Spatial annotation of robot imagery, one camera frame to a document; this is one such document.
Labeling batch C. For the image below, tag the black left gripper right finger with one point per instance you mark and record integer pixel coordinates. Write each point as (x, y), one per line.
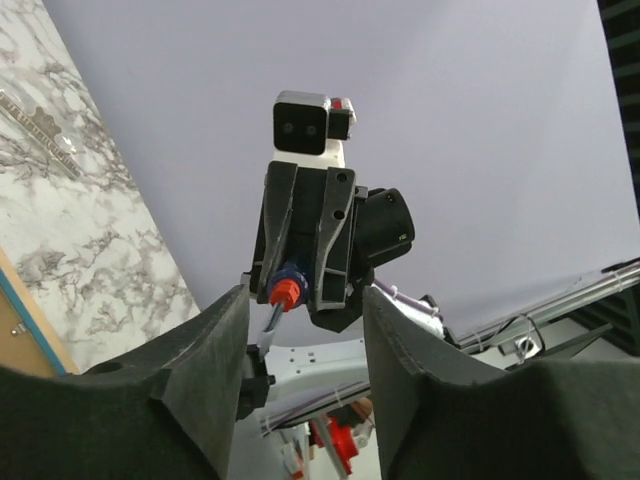
(442, 414)

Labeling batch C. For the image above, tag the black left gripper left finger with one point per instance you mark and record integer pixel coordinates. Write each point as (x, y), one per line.
(165, 410)

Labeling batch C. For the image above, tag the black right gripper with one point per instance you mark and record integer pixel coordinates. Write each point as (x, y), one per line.
(340, 230)

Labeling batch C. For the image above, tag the blue red screwdriver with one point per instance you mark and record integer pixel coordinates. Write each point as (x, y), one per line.
(287, 289)

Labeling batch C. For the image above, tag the blue picture frame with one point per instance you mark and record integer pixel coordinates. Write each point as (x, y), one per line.
(39, 351)

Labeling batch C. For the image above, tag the clear bag of hardware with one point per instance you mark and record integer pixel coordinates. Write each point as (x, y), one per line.
(44, 129)

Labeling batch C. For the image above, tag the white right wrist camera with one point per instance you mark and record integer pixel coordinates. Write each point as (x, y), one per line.
(309, 129)

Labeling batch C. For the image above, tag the metal frame clip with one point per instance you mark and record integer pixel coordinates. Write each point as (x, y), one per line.
(18, 329)

